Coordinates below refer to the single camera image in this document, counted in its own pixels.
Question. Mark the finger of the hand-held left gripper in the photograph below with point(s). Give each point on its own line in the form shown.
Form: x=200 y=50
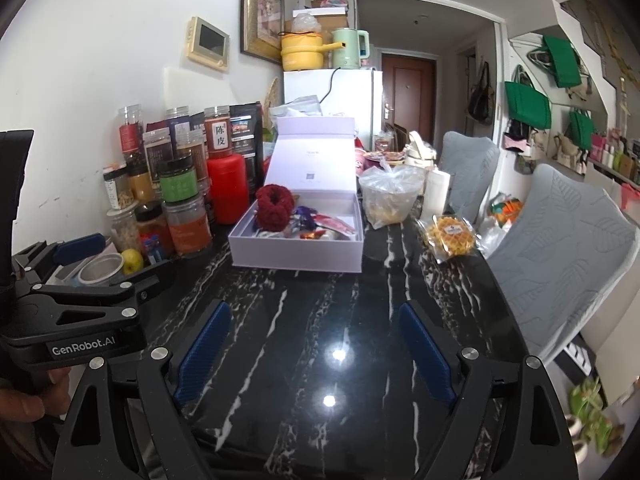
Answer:
x=82 y=250
x=100 y=300

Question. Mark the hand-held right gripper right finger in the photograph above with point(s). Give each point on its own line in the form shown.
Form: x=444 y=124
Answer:
x=425 y=345

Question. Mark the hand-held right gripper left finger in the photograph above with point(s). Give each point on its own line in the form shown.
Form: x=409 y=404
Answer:
x=205 y=345

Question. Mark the white printed packet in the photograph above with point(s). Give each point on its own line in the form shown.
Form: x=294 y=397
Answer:
x=327 y=235

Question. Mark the pink lotion tube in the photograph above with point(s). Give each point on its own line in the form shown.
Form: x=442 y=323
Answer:
x=335 y=223

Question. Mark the dark red fluffy scrunchie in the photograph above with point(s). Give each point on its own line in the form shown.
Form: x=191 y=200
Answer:
x=274 y=207

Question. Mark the purple tassel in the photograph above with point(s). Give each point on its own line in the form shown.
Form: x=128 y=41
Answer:
x=305 y=216

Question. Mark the lavender gift box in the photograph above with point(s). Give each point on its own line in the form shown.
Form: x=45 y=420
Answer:
x=310 y=160

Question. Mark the person's left hand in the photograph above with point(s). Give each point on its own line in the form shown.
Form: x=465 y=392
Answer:
x=25 y=405

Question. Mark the metal tin cup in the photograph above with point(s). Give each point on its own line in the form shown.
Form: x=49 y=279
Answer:
x=100 y=270

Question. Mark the oat jar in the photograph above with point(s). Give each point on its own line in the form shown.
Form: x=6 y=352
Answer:
x=124 y=232

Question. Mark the yellow fruit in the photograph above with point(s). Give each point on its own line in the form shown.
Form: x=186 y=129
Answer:
x=132 y=261

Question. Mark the blue cap vial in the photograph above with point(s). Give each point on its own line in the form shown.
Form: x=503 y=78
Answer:
x=157 y=246
x=148 y=250

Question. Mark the small seed jar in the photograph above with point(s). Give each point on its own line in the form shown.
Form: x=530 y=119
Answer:
x=117 y=190

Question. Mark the red label spice jar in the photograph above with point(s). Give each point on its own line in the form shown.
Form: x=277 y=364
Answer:
x=152 y=227

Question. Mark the yellow powder jar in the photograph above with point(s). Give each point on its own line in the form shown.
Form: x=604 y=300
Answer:
x=141 y=185

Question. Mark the large orange label jar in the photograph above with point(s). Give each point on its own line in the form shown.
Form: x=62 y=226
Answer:
x=189 y=227

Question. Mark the waffle in clear wrapper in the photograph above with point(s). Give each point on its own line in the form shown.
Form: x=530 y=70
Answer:
x=450 y=235

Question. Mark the green label jar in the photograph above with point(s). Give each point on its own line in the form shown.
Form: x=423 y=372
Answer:
x=177 y=180

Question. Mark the brown label jar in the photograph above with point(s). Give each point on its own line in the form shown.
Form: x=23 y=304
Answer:
x=156 y=152

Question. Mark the white plastic bag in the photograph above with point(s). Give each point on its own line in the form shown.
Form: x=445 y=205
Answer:
x=492 y=237

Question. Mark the red label clear jar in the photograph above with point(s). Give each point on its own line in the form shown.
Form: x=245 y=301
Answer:
x=131 y=132

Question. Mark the red pouch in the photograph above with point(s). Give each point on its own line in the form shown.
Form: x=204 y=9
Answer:
x=156 y=126

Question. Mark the plastic bag of snacks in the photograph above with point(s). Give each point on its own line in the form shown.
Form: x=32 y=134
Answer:
x=390 y=195

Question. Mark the white power strip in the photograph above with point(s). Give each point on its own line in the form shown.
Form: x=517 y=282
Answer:
x=580 y=357

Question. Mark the red canister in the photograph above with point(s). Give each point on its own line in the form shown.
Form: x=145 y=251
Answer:
x=227 y=190

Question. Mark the orange green bag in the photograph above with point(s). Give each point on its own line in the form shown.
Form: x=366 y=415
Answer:
x=505 y=207

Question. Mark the dark label clear jar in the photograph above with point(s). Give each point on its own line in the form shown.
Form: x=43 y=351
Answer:
x=177 y=120

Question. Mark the grey leaf-pattern chair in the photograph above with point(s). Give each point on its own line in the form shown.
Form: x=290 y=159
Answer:
x=470 y=170
x=565 y=250

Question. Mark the orange jar white label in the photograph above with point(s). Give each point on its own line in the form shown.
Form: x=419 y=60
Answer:
x=217 y=132

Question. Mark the green sandals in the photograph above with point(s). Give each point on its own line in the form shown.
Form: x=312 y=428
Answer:
x=595 y=415

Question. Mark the snack plate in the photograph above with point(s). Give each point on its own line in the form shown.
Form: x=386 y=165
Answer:
x=382 y=160

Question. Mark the white kettle bottle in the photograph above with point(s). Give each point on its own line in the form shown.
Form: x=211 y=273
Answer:
x=419 y=150

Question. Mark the black coffee pouch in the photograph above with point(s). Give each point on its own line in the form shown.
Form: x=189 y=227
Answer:
x=247 y=135

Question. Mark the pink bow bag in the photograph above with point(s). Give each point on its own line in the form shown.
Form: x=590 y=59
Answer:
x=515 y=142

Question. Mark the woven fan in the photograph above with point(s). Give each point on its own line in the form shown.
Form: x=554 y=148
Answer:
x=274 y=100

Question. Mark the brown door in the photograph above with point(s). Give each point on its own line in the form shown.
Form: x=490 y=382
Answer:
x=407 y=100

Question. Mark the dark handbag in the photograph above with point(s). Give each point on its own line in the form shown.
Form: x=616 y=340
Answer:
x=481 y=100

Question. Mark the silver foil bag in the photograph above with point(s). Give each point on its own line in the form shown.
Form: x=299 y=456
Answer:
x=300 y=105

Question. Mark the green tote bag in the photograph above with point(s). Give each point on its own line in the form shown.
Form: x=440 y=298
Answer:
x=562 y=62
x=582 y=130
x=527 y=105

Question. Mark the white fridge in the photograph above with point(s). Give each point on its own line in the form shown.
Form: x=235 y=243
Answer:
x=350 y=95

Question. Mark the row of small bottles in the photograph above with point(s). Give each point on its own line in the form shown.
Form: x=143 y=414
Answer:
x=617 y=157

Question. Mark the yellow cooking pot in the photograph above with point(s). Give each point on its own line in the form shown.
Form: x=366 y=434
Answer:
x=302 y=52

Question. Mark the framed picture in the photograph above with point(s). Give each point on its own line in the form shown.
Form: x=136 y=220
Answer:
x=262 y=15

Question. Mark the green electric kettle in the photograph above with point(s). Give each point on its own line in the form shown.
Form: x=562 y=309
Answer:
x=347 y=50

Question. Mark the clear plastic bag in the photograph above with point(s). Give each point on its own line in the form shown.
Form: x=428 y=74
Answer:
x=305 y=24

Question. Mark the cardboard box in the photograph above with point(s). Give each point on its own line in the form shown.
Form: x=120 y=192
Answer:
x=325 y=15

